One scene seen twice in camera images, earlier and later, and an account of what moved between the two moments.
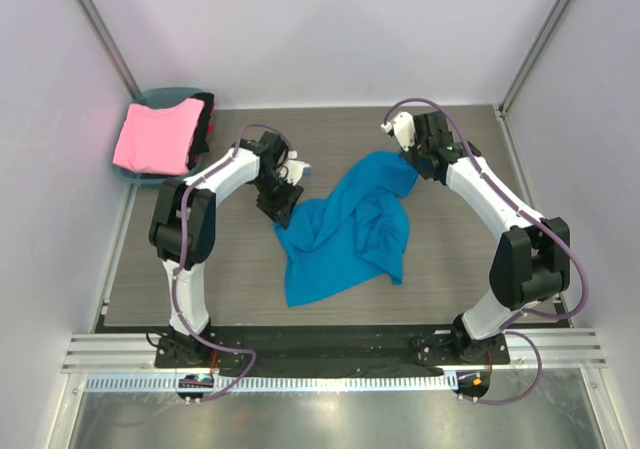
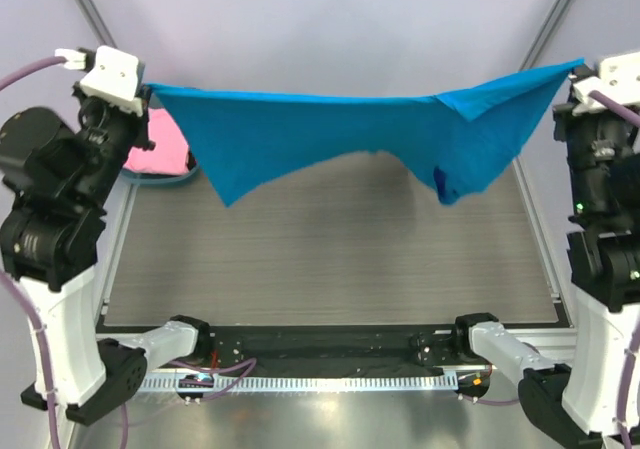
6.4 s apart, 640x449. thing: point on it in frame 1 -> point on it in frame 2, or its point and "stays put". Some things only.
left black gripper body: [279, 200] -> [132, 120]
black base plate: [330, 351] stays put
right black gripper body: [427, 162] -> [570, 111]
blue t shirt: [354, 233] -> [465, 137]
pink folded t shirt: [158, 140] stays put
